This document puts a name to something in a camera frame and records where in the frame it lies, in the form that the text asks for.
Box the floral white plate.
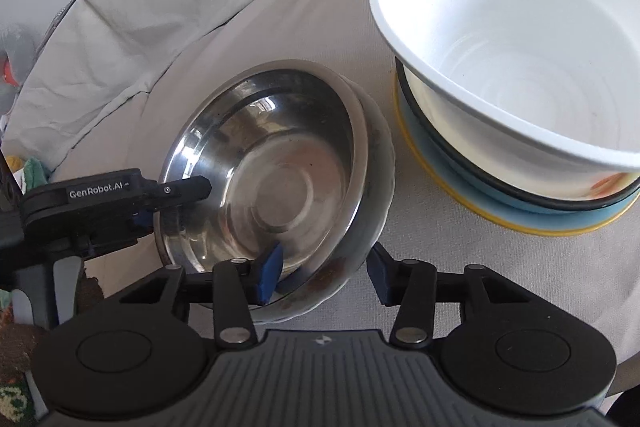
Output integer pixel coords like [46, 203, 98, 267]
[250, 81, 396, 325]

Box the white bowl yellow rim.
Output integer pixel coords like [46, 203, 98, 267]
[394, 72, 639, 237]

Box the stainless steel bowl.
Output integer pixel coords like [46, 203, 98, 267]
[155, 60, 369, 294]

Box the blue enamel bowl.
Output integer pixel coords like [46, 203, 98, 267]
[394, 58, 639, 213]

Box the white paper cup bowl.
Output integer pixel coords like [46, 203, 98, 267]
[369, 0, 639, 194]

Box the green floral cloth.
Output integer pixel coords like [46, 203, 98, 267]
[17, 157, 50, 194]

